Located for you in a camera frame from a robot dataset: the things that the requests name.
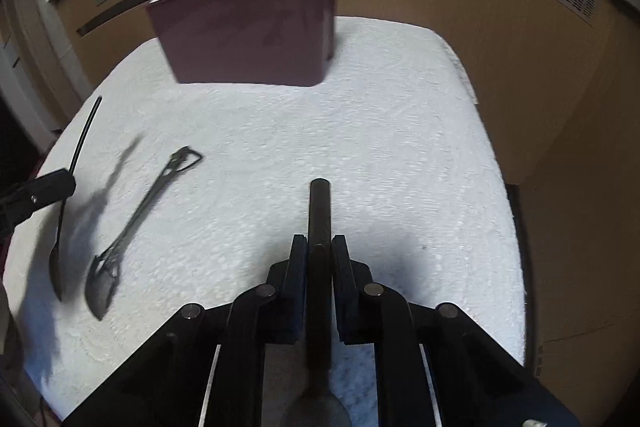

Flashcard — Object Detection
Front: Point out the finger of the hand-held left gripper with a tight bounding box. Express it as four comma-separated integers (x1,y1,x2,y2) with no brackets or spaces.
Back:
0,169,77,238

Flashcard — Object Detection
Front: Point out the metal shovel-shaped spoon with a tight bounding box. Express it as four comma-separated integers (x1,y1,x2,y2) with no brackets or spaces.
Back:
85,146,204,322

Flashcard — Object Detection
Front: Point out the black long-handled spoon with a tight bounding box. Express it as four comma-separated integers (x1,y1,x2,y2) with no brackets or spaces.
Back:
48,96,103,303

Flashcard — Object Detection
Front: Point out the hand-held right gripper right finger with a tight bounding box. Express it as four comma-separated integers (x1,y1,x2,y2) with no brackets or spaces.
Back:
331,234,581,427

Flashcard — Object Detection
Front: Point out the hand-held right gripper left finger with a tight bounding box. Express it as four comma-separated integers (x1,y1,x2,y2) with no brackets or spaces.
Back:
62,234,307,427

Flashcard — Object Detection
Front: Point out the maroon plastic utensil holder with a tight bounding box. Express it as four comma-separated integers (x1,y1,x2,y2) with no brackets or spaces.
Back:
146,0,341,86

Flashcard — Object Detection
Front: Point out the white lace tablecloth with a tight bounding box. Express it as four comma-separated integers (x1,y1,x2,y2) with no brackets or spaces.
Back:
2,16,526,427

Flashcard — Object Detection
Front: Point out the black-handled metal spoon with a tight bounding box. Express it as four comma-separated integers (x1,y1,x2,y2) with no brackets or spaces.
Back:
280,178,352,427

